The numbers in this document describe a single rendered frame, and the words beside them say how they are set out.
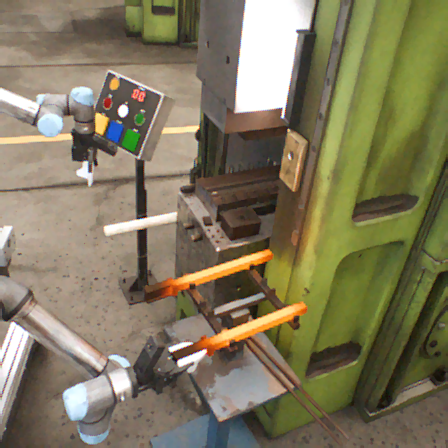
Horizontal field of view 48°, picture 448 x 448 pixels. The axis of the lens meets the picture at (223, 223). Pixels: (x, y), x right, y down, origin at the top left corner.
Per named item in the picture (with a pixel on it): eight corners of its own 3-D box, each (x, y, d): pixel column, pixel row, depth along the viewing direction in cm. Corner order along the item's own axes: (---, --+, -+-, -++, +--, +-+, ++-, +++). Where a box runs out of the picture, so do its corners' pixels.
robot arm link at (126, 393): (105, 367, 123) (117, 393, 118) (123, 360, 125) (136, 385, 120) (107, 385, 128) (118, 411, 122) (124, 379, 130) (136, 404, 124)
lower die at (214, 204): (215, 222, 185) (217, 202, 180) (194, 193, 199) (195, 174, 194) (311, 201, 201) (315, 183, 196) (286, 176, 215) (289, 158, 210)
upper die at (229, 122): (224, 134, 164) (226, 106, 158) (200, 108, 178) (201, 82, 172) (330, 119, 180) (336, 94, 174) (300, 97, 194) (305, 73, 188)
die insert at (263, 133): (244, 141, 174) (246, 125, 170) (234, 131, 179) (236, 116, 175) (316, 130, 185) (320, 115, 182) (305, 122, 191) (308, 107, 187)
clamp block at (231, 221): (230, 241, 176) (232, 227, 172) (220, 227, 182) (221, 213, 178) (260, 234, 181) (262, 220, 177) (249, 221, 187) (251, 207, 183)
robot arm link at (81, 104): (69, 85, 180) (93, 86, 181) (72, 114, 186) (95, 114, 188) (67, 94, 174) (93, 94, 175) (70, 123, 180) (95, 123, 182)
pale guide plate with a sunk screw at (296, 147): (293, 192, 155) (303, 143, 145) (278, 177, 161) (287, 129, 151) (299, 191, 156) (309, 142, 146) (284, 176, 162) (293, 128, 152)
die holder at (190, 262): (208, 336, 199) (217, 249, 172) (174, 274, 226) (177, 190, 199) (325, 300, 221) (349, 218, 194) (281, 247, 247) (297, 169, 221)
